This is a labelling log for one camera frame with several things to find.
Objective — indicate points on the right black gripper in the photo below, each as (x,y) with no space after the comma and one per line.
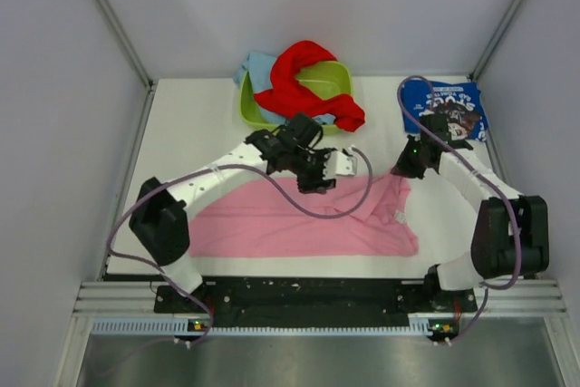
(402,166)

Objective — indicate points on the green plastic basin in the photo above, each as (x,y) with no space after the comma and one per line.
(325,79)

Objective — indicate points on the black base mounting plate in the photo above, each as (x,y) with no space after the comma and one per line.
(289,302)

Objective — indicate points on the aluminium frame rail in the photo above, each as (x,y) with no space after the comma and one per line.
(527,298)

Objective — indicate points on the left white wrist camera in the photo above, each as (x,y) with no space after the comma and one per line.
(341,163)

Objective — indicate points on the right aluminium corner post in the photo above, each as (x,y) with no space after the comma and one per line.
(500,32)

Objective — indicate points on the pink t shirt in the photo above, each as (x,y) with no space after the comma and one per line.
(354,219)

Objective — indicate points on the red t shirt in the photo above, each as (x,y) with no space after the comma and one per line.
(287,97)

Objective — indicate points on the left aluminium corner post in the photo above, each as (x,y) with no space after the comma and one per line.
(123,41)

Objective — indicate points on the aluminium corner post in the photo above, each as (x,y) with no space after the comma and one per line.
(123,41)
(500,32)

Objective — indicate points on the folded blue printed t shirt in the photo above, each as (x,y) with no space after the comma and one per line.
(460,103)

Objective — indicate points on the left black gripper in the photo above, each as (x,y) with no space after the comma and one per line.
(317,183)

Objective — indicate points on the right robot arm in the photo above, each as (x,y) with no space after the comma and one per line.
(511,236)

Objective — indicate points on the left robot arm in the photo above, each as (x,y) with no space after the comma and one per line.
(160,220)

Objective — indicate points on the white garment size label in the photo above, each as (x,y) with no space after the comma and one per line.
(400,216)

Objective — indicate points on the light blue t shirt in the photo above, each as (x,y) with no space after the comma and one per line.
(258,66)

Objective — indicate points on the grey slotted cable duct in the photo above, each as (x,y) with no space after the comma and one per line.
(183,327)

